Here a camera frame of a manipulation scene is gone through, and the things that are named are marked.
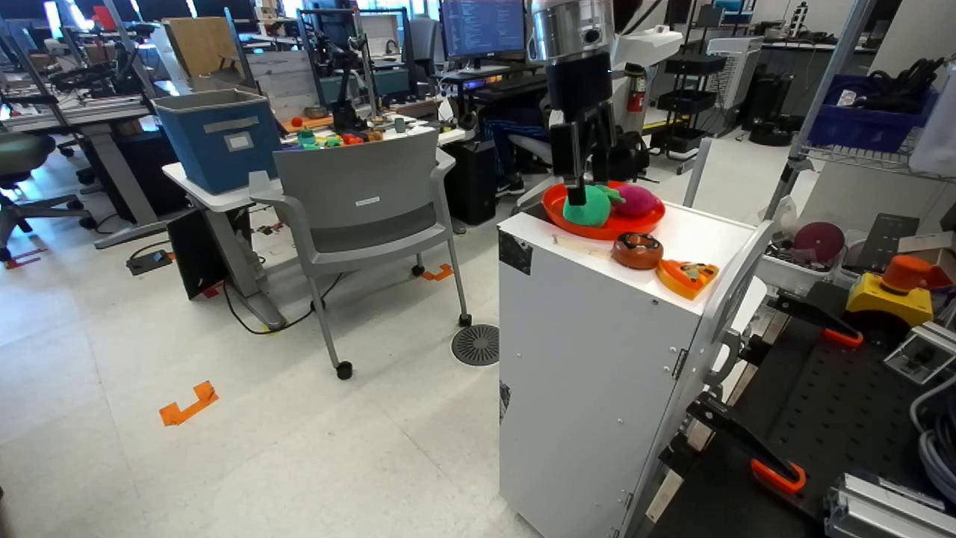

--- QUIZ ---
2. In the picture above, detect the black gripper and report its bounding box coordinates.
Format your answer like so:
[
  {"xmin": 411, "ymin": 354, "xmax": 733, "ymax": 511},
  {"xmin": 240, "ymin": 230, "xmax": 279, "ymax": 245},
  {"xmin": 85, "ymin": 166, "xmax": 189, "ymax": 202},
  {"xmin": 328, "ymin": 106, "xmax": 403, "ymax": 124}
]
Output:
[{"xmin": 545, "ymin": 49, "xmax": 620, "ymax": 202}]

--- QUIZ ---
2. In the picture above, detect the green plush toy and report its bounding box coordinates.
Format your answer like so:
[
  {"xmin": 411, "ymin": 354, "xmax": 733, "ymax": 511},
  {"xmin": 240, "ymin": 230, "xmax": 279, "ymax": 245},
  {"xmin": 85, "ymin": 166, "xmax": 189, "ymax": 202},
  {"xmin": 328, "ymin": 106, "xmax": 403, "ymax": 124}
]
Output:
[{"xmin": 558, "ymin": 181, "xmax": 623, "ymax": 230}]

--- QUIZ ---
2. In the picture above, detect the pink plush toy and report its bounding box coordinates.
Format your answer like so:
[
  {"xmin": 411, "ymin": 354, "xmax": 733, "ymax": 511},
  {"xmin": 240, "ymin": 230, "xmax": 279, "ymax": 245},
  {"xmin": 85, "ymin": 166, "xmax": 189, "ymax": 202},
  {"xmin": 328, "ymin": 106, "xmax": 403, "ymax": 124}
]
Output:
[{"xmin": 609, "ymin": 179, "xmax": 666, "ymax": 224}]

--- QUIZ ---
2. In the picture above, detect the orange toy pizza slice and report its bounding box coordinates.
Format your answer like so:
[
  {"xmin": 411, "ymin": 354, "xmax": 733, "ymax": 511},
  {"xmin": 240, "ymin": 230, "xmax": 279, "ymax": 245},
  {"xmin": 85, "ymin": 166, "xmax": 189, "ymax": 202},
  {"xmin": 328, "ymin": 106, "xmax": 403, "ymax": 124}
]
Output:
[{"xmin": 654, "ymin": 256, "xmax": 723, "ymax": 300}]

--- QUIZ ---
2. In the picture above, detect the white toy fridge cabinet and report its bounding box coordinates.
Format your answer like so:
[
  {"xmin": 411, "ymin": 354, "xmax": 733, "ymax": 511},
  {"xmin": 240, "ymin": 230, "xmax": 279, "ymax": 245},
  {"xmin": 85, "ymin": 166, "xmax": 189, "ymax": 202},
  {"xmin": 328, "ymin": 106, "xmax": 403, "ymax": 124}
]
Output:
[{"xmin": 493, "ymin": 190, "xmax": 778, "ymax": 538}]

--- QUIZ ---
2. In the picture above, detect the black backpack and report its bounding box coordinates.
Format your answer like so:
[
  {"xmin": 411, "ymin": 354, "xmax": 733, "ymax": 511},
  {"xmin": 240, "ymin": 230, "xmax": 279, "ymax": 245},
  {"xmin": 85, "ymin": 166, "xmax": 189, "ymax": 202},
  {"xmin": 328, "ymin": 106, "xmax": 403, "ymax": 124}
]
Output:
[{"xmin": 608, "ymin": 129, "xmax": 654, "ymax": 184}]

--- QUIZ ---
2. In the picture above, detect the orange round plate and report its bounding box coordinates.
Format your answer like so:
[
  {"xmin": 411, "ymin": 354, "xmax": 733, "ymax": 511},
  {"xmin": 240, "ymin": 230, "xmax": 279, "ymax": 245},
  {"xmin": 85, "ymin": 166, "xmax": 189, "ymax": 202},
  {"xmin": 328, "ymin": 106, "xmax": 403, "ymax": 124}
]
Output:
[{"xmin": 538, "ymin": 176, "xmax": 669, "ymax": 245}]

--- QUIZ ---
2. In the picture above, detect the black computer tower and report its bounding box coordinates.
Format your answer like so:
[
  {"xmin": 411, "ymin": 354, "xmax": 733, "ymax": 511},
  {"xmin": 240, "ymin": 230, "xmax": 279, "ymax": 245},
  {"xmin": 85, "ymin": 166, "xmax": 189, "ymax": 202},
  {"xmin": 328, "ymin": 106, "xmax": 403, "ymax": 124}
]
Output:
[{"xmin": 445, "ymin": 136, "xmax": 502, "ymax": 226}]

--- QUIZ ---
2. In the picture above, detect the small brown donut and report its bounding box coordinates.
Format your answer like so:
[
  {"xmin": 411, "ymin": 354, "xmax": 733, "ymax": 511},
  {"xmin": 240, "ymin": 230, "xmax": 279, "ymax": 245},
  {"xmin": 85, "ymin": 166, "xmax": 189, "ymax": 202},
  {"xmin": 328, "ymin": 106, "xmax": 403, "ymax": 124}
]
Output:
[{"xmin": 609, "ymin": 230, "xmax": 666, "ymax": 272}]

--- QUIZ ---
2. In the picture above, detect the computer monitor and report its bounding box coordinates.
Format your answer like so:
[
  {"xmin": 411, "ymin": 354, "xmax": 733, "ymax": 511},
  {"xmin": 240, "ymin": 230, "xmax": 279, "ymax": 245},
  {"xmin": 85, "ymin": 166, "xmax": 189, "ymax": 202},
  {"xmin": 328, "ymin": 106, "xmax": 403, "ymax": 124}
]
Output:
[{"xmin": 436, "ymin": 0, "xmax": 533, "ymax": 69}]

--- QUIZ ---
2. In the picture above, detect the grey round floor base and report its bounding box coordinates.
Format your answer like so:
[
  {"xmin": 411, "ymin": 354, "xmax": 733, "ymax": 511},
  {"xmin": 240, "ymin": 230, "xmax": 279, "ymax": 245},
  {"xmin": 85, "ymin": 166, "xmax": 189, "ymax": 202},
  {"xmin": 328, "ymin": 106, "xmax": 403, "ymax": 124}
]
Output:
[{"xmin": 448, "ymin": 323, "xmax": 502, "ymax": 368}]

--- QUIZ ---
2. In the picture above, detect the grey plastic visitor chair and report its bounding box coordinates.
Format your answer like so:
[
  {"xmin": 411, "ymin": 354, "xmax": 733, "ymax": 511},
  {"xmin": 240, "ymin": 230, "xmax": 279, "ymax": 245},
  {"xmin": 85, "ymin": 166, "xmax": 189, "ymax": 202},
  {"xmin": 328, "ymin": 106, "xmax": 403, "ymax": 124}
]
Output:
[{"xmin": 246, "ymin": 129, "xmax": 475, "ymax": 383}]

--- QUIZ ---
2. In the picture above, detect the black tabletop device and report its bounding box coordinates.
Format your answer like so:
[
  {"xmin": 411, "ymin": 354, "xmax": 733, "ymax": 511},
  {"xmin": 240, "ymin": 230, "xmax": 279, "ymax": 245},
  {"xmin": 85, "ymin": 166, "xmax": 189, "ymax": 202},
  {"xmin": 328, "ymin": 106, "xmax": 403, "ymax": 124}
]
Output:
[{"xmin": 296, "ymin": 3, "xmax": 381, "ymax": 133}]

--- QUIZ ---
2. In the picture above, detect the grey diagonal metal pole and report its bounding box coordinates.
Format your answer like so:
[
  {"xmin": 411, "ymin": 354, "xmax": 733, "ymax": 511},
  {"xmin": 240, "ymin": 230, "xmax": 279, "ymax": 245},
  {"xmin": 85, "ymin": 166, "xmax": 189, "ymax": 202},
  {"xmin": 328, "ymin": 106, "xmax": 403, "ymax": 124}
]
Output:
[{"xmin": 763, "ymin": 0, "xmax": 883, "ymax": 224}]

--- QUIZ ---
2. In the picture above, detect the maroon round object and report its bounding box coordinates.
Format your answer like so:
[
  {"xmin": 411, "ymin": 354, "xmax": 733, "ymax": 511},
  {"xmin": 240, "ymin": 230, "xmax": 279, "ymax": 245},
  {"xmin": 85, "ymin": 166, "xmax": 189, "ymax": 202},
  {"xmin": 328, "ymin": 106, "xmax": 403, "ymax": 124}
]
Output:
[{"xmin": 788, "ymin": 218, "xmax": 850, "ymax": 272}]

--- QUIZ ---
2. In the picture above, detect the colourful small toys pile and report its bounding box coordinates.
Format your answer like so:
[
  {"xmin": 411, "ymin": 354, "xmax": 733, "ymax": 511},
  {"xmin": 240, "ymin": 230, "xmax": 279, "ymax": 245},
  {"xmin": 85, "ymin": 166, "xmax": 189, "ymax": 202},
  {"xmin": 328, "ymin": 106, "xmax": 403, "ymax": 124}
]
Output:
[{"xmin": 282, "ymin": 102, "xmax": 442, "ymax": 154}]

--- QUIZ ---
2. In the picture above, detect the blue plastic crate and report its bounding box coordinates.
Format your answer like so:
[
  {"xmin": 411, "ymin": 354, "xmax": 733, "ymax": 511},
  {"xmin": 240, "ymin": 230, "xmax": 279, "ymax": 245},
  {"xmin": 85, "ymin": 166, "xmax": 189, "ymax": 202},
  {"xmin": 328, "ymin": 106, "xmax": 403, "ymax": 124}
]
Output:
[{"xmin": 806, "ymin": 69, "xmax": 945, "ymax": 154}]

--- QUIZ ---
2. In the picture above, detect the white equipment box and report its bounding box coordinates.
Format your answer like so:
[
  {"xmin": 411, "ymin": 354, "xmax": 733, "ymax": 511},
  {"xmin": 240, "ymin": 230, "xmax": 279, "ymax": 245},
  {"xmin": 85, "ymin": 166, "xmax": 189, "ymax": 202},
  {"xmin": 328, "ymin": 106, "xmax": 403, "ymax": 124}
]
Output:
[{"xmin": 242, "ymin": 43, "xmax": 324, "ymax": 120}]

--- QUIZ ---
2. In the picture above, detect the grey perforated metal plate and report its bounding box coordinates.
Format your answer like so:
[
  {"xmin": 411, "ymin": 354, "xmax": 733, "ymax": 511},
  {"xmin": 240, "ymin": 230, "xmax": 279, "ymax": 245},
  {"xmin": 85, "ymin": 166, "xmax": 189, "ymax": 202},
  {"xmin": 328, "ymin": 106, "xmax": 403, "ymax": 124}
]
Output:
[{"xmin": 851, "ymin": 209, "xmax": 924, "ymax": 275}]

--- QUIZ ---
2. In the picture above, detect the black orange bar clamp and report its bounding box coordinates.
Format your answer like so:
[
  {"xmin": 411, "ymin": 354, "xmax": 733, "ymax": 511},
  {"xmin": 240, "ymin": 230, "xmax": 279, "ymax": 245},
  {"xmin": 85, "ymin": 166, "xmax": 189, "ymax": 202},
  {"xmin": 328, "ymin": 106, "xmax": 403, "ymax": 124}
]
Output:
[
  {"xmin": 684, "ymin": 392, "xmax": 811, "ymax": 502},
  {"xmin": 766, "ymin": 287, "xmax": 868, "ymax": 353}
]

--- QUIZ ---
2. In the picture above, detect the yellow emergency stop box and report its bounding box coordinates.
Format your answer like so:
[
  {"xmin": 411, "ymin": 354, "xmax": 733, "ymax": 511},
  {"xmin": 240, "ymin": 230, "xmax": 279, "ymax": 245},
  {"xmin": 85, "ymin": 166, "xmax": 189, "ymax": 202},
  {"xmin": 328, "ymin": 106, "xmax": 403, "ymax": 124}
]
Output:
[{"xmin": 844, "ymin": 250, "xmax": 938, "ymax": 327}]

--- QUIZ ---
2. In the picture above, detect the blue storage bin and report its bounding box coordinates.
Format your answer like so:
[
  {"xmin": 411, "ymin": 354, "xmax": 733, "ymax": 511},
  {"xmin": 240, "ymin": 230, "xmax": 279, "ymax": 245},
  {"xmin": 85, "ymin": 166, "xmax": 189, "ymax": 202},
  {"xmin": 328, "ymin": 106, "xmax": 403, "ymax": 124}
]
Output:
[{"xmin": 149, "ymin": 85, "xmax": 284, "ymax": 196}]

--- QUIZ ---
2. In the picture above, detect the white desk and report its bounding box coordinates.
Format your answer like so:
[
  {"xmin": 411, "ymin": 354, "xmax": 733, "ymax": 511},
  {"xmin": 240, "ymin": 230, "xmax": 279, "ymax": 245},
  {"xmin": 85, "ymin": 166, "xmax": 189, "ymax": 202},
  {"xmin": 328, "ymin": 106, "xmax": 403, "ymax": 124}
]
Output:
[{"xmin": 163, "ymin": 117, "xmax": 475, "ymax": 332}]

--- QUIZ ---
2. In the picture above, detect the cardboard box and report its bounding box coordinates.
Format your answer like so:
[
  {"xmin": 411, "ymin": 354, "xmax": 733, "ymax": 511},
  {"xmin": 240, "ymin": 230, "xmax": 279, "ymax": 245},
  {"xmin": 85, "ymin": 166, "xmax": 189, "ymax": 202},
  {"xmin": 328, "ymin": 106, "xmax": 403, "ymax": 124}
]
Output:
[{"xmin": 163, "ymin": 11, "xmax": 249, "ymax": 93}]

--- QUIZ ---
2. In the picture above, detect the black under-desk box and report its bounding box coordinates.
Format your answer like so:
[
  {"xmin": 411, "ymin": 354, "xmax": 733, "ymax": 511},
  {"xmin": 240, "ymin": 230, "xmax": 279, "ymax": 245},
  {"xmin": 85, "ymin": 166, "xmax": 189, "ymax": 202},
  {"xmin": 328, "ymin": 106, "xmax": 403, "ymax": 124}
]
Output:
[{"xmin": 166, "ymin": 206, "xmax": 237, "ymax": 300}]

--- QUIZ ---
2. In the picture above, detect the black floor device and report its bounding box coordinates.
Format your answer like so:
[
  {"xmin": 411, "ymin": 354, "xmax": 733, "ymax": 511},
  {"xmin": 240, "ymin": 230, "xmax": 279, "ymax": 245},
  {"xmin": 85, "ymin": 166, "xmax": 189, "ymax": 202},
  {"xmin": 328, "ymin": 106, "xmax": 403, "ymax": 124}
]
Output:
[{"xmin": 122, "ymin": 245, "xmax": 179, "ymax": 281}]

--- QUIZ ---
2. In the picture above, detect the orange floor tape marker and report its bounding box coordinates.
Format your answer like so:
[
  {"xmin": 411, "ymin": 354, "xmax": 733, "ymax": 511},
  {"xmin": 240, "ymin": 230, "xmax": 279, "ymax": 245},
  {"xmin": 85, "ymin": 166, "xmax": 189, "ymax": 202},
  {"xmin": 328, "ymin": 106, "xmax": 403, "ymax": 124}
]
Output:
[{"xmin": 155, "ymin": 375, "xmax": 221, "ymax": 429}]

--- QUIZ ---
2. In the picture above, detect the grey office desk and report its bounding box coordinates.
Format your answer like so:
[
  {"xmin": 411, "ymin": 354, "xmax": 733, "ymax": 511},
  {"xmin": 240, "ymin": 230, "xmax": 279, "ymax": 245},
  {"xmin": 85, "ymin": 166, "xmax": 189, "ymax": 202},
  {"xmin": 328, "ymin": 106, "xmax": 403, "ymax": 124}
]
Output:
[{"xmin": 0, "ymin": 93, "xmax": 191, "ymax": 250}]

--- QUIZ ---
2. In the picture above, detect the dark office chair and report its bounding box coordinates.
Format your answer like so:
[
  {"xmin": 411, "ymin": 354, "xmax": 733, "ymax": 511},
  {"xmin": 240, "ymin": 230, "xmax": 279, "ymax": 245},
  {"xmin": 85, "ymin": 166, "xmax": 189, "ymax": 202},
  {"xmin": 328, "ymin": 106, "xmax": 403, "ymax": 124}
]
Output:
[{"xmin": 0, "ymin": 129, "xmax": 60, "ymax": 269}]

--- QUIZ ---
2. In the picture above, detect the black wire cart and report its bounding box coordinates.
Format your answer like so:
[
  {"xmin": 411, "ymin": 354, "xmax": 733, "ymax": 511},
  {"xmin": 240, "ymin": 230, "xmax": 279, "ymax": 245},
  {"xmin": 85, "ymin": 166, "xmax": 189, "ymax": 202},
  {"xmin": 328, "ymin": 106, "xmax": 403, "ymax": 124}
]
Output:
[{"xmin": 653, "ymin": 52, "xmax": 735, "ymax": 166}]

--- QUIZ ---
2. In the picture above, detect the silver mounting bracket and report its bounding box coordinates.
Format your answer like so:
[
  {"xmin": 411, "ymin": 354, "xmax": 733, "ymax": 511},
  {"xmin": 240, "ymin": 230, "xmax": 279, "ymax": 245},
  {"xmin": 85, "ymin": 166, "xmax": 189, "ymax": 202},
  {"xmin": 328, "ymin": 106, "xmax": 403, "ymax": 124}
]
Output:
[{"xmin": 883, "ymin": 320, "xmax": 956, "ymax": 389}]

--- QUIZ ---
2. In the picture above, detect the long aluminium extrusion rail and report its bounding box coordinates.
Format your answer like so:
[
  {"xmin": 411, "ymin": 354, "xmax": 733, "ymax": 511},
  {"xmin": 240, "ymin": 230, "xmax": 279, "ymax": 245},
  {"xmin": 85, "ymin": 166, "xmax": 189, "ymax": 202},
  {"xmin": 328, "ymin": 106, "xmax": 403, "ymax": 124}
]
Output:
[{"xmin": 821, "ymin": 472, "xmax": 956, "ymax": 538}]

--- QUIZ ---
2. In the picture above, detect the black coiled cable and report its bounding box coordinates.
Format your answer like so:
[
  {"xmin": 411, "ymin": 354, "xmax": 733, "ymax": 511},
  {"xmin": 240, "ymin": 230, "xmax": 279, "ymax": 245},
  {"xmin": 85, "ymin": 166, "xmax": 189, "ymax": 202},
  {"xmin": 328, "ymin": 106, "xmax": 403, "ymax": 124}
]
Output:
[{"xmin": 909, "ymin": 369, "xmax": 956, "ymax": 502}]

